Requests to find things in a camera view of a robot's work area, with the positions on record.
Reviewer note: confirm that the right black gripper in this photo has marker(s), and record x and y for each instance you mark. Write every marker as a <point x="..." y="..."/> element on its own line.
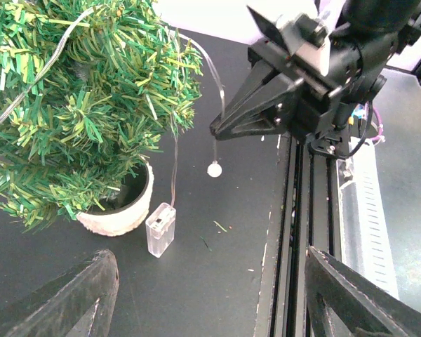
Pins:
<point x="308" y="73"/>

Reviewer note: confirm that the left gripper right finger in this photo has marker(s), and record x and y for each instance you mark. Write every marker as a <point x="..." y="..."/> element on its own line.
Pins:
<point x="341" y="302"/>

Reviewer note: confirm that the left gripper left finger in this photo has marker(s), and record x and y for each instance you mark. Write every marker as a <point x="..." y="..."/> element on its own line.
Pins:
<point x="56" y="307"/>

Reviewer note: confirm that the small green christmas tree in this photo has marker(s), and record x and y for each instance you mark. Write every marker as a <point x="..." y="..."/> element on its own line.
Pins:
<point x="87" y="88"/>

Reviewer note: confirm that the light blue cable duct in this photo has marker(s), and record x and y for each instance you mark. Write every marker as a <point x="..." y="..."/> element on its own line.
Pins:
<point x="374" y="256"/>

